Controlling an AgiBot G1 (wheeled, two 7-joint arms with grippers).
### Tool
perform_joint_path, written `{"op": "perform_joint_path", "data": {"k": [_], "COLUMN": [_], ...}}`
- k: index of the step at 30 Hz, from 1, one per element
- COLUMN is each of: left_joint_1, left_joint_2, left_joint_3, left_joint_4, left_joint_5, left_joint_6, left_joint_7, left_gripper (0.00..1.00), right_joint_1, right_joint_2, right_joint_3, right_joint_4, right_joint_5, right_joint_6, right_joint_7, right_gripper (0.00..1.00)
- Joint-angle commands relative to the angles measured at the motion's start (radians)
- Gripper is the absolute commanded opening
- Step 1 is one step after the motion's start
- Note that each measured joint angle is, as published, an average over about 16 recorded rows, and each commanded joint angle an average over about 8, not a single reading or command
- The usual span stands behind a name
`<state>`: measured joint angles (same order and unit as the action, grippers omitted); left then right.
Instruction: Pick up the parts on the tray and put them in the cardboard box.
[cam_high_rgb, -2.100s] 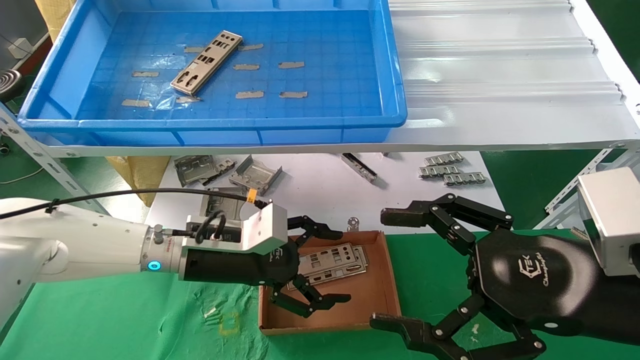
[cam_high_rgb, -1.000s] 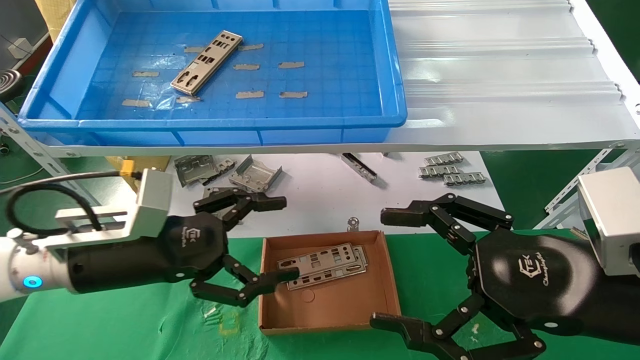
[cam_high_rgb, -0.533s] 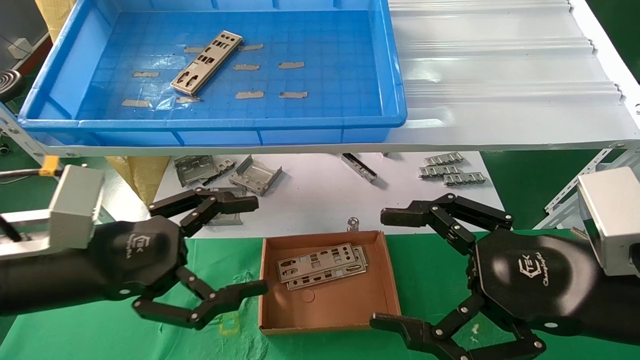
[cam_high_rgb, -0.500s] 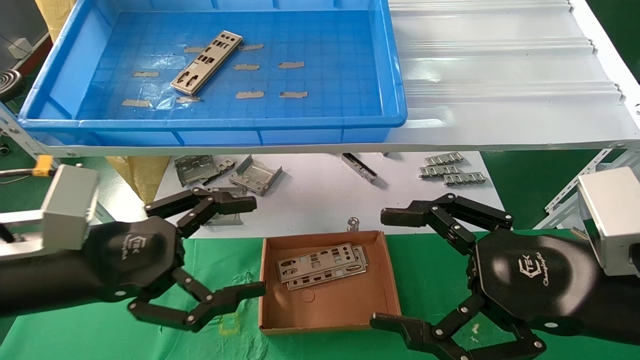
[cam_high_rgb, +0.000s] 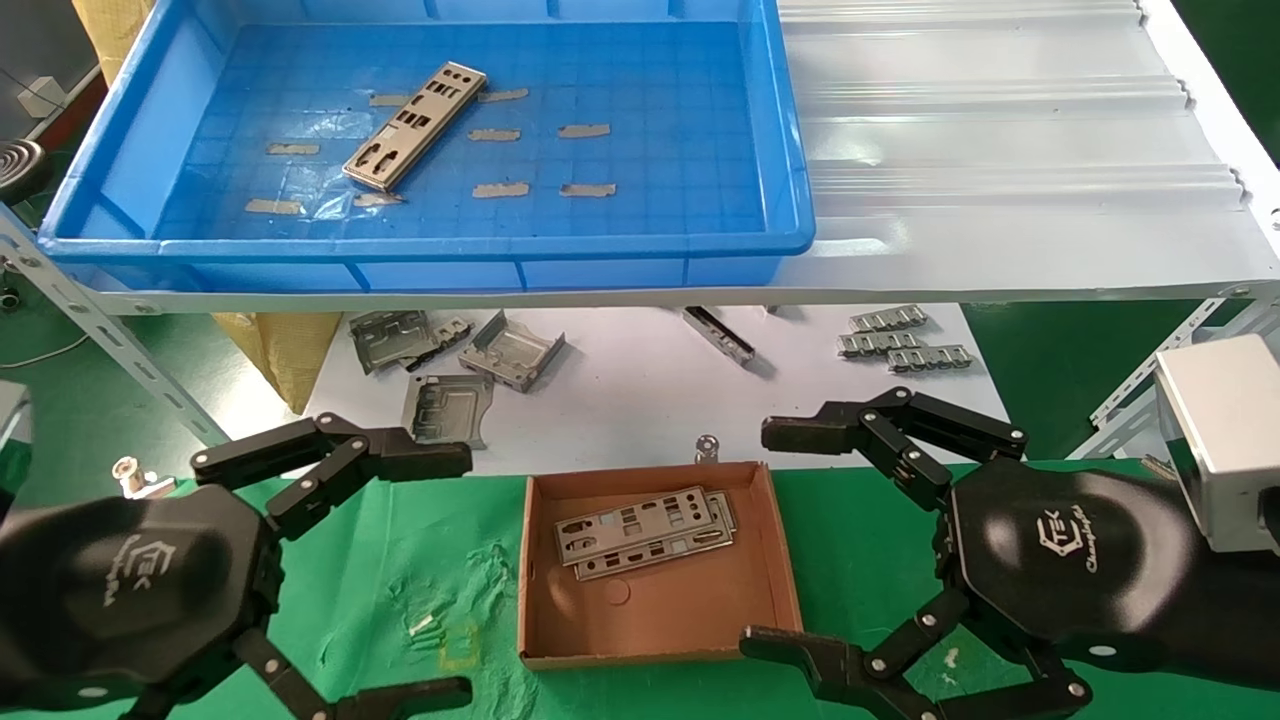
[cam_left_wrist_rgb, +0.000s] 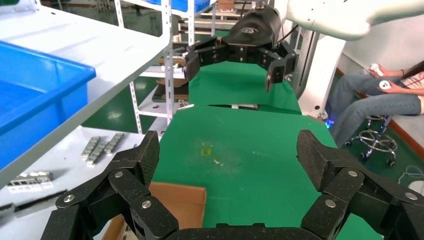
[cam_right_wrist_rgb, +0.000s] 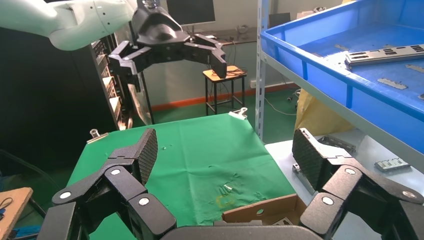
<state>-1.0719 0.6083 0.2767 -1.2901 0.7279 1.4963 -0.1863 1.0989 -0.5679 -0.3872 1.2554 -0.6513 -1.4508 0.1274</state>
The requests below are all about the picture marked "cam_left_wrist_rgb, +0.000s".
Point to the person right forearm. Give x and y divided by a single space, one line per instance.
397 72

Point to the white paper scraps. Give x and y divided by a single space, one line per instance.
218 163

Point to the white metal storage rack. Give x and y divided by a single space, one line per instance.
159 71

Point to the blue storage bins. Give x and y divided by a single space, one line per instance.
185 4

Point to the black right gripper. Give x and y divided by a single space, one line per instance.
255 33

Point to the green table cloth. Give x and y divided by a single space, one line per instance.
238 86
248 165

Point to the white metal shelf rack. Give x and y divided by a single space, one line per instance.
99 43

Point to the small brown carton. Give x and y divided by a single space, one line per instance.
226 4

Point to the chrome wheeled stool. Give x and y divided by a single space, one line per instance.
374 142

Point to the seated person in jeans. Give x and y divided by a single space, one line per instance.
364 102

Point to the grey perforated angle post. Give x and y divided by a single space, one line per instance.
169 86

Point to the brown cardboard box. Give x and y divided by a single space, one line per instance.
179 202

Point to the silver slotted metal piece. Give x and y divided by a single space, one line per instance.
30 182

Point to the white rounded floor object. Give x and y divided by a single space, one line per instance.
417 187

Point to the white handheld controller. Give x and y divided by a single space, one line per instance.
376 68
384 84

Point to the wooden slat stack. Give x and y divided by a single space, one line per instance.
205 23

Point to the white robot torso column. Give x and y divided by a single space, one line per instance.
318 73

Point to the silver cloth clamp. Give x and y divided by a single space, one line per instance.
185 106

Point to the narrow dark metal channel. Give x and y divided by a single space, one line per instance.
36 202

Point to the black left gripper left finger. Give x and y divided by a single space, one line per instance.
126 185

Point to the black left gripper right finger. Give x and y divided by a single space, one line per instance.
348 188

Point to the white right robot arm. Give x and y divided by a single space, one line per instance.
331 16

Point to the person right hand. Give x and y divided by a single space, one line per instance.
386 73

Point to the person left hand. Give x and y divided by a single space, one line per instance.
397 88

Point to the blue plastic tray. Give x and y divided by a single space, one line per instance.
33 99

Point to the silver slotted connector strip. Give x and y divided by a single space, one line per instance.
90 149
114 143
99 153

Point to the white board sheet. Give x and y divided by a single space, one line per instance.
66 172

